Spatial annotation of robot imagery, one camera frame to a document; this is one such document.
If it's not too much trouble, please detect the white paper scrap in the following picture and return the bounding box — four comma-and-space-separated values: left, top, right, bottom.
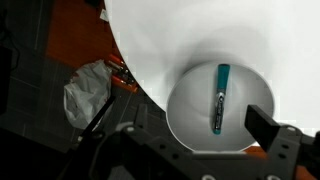
99, 9, 110, 23

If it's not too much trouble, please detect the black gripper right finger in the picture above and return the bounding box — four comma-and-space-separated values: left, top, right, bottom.
244, 104, 320, 180

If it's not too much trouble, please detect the white plastic bag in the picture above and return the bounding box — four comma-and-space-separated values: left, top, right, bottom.
63, 59, 113, 130

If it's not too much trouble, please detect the green marker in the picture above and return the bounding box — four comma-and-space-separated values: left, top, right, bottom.
212, 63, 231, 136

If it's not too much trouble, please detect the orange handled bar clamp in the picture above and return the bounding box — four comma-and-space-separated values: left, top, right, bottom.
78, 53, 139, 139

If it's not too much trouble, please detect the grey bowl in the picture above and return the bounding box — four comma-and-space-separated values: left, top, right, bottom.
165, 61, 276, 153

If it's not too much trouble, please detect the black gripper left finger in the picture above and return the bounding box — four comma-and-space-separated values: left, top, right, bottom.
66, 103, 208, 180

